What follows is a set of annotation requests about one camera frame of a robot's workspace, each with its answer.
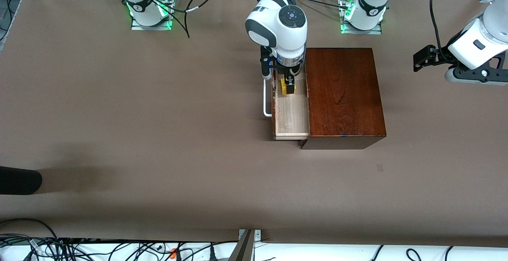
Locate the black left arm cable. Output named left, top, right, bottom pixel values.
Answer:
left=429, top=0, right=454, bottom=61

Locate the dark wooden cabinet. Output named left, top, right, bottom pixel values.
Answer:
left=298, top=48, right=387, bottom=150

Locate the wooden drawer with white handle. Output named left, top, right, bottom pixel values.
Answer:
left=264, top=64, right=310, bottom=141

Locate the silver table edge bracket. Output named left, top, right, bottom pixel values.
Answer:
left=239, top=229, right=262, bottom=242

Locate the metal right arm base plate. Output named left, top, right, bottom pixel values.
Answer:
left=131, top=0, right=174, bottom=31

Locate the yellow block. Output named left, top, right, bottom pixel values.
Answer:
left=280, top=78, right=296, bottom=96

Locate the large paper table cover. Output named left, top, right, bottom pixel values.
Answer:
left=0, top=0, right=508, bottom=246

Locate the black rounded object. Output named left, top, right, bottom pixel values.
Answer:
left=0, top=166, right=42, bottom=195

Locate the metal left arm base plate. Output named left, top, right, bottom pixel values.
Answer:
left=339, top=0, right=383, bottom=35

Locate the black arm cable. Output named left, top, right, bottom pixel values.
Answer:
left=175, top=0, right=242, bottom=39
left=429, top=0, right=454, bottom=61

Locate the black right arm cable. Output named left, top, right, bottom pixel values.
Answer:
left=175, top=0, right=242, bottom=39

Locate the grey metal strut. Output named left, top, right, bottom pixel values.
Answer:
left=229, top=230, right=255, bottom=261

